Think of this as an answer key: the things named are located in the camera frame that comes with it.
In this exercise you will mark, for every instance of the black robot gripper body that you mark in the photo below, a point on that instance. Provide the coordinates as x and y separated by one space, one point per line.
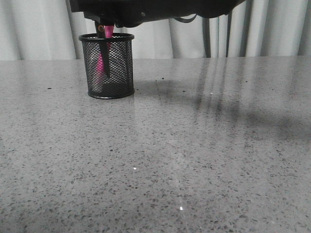
131 13

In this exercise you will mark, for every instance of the pink marker pen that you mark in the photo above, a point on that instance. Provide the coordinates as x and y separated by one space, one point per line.
108 33

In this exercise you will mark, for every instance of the grey orange handled scissors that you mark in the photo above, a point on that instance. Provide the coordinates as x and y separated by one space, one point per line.
105 55

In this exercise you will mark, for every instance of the grey curtain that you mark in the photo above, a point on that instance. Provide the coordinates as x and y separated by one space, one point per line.
48 30

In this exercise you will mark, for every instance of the black mesh pen holder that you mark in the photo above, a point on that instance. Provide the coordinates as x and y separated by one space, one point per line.
120 83

